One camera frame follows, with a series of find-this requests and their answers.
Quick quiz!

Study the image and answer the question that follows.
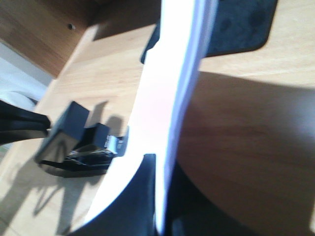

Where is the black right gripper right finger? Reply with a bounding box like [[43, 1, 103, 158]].
[[165, 164, 249, 236]]

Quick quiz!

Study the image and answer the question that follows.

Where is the black orange stapler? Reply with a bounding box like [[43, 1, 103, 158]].
[[34, 101, 129, 178]]

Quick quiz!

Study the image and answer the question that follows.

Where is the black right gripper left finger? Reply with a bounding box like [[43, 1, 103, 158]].
[[71, 154, 156, 236]]

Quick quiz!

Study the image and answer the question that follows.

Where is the black computer monitor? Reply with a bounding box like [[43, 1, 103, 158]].
[[140, 0, 278, 66]]

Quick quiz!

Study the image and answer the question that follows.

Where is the white paper sheet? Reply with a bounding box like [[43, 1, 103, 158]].
[[83, 0, 220, 236]]

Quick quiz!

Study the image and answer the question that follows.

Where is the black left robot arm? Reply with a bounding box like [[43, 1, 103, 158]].
[[0, 101, 51, 145]]

